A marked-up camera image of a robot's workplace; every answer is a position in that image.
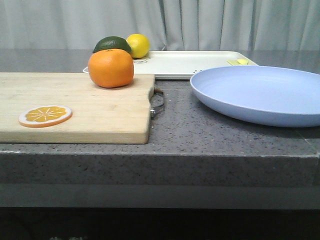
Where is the grey curtain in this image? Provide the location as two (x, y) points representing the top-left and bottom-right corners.
(0, 0), (320, 51)

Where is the yellow plastic fork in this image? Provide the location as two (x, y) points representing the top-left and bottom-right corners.
(236, 58), (249, 65)

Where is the green lime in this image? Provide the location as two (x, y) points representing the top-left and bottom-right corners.
(92, 36), (132, 54)

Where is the yellow plastic knife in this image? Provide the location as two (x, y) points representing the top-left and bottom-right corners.
(227, 60), (241, 66)

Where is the orange slice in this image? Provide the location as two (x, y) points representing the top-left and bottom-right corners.
(18, 105), (73, 128)

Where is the light blue plate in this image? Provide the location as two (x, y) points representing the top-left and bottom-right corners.
(190, 65), (320, 128)

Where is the metal cutting board handle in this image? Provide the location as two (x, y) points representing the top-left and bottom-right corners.
(149, 87), (166, 119)

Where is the yellow lemon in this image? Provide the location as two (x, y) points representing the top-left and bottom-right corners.
(126, 33), (150, 59)

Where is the orange fruit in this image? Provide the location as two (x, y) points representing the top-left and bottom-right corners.
(88, 48), (134, 88)

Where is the white rectangular tray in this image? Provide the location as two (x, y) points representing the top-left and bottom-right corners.
(82, 50), (260, 80)

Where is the wooden cutting board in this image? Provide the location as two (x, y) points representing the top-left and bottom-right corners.
(0, 72), (155, 144)

